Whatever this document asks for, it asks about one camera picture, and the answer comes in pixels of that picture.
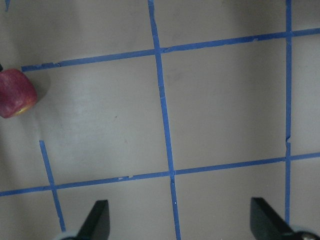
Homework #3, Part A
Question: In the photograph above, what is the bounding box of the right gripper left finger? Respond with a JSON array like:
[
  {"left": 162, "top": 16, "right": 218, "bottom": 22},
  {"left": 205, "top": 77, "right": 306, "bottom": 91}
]
[{"left": 75, "top": 200, "right": 111, "bottom": 240}]

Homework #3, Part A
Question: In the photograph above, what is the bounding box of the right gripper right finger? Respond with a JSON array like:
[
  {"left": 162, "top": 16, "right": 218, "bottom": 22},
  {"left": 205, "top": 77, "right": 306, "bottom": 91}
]
[{"left": 250, "top": 197, "right": 298, "bottom": 240}]

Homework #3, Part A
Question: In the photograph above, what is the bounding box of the red apple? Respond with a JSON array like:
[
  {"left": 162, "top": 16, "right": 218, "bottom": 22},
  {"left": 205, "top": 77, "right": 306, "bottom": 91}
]
[{"left": 0, "top": 68, "right": 38, "bottom": 119}]

